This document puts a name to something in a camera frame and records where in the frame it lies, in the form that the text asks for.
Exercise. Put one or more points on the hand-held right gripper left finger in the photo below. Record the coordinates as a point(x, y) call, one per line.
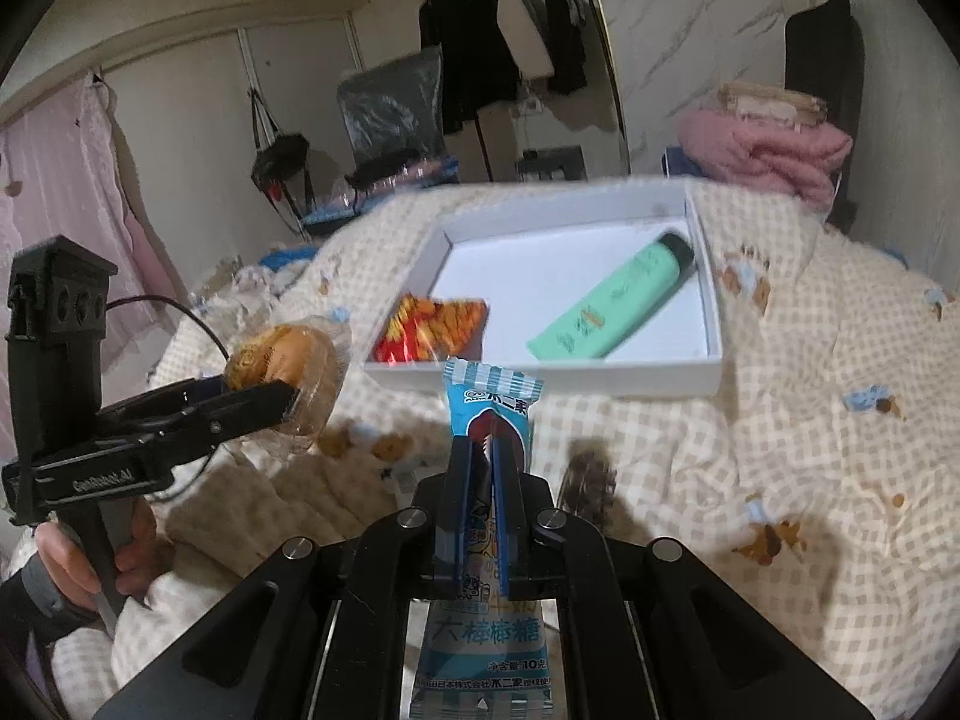
point(459, 510)

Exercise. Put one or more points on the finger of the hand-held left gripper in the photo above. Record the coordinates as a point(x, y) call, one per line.
point(165, 401)
point(240, 412)

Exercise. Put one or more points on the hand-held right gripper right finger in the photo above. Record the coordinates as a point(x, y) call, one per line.
point(504, 517)

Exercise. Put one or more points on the bun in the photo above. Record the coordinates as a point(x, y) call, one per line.
point(285, 349)

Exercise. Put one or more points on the dark hair claw clip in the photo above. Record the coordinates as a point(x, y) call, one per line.
point(589, 484)

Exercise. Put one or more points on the blue striped lollipop packet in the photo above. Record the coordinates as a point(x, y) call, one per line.
point(487, 397)

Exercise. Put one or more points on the red yellow snack packet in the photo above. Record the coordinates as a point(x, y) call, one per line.
point(427, 326)

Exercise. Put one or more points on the green cream tube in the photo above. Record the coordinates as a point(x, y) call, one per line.
point(600, 307)

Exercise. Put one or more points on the white shallow cardboard box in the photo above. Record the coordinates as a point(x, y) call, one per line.
point(540, 277)

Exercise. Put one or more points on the person's left forearm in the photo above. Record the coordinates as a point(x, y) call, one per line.
point(37, 607)

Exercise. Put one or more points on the person's left hand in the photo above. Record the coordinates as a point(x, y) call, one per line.
point(64, 559)

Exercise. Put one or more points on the blue plastic bag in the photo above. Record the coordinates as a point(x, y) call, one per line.
point(289, 259)

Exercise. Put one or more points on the blue plastic package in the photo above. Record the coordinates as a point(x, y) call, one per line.
point(326, 219)

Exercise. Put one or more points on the black hanging bag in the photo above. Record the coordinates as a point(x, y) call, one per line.
point(281, 157)

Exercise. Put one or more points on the white closet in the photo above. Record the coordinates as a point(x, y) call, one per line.
point(187, 105)

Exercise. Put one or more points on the chair under plastic cover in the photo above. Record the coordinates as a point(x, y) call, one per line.
point(390, 105)

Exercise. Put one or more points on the black storage crate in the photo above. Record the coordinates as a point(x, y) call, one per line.
point(551, 163)

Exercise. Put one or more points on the black hanging coat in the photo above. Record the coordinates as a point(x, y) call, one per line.
point(465, 52)

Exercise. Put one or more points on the pink folded blanket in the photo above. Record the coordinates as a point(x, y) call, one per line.
point(757, 150)

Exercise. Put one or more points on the white hanging garment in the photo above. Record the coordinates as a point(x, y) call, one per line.
point(521, 22)

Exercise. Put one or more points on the black hanging dress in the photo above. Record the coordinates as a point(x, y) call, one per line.
point(564, 37)

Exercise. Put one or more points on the beige striped folded cloth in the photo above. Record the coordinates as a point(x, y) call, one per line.
point(765, 101)

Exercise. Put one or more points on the marble pattern partition panel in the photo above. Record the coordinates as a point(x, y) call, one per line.
point(675, 30)

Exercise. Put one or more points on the black chair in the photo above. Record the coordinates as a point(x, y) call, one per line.
point(825, 52)

